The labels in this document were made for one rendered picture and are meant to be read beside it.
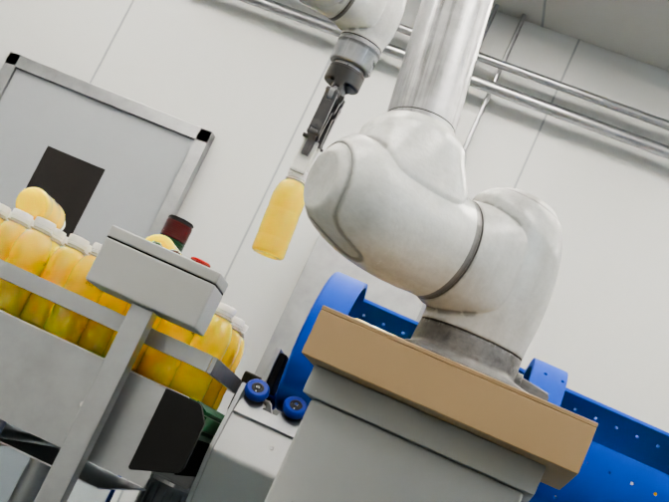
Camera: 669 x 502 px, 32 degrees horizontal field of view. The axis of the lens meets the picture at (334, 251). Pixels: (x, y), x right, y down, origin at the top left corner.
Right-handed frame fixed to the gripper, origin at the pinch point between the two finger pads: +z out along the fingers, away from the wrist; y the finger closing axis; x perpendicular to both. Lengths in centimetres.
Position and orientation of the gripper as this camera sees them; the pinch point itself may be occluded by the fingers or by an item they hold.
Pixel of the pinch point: (305, 159)
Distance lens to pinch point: 226.2
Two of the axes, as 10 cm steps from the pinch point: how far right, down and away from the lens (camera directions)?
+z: -4.2, 8.9, -1.5
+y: 0.4, 1.9, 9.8
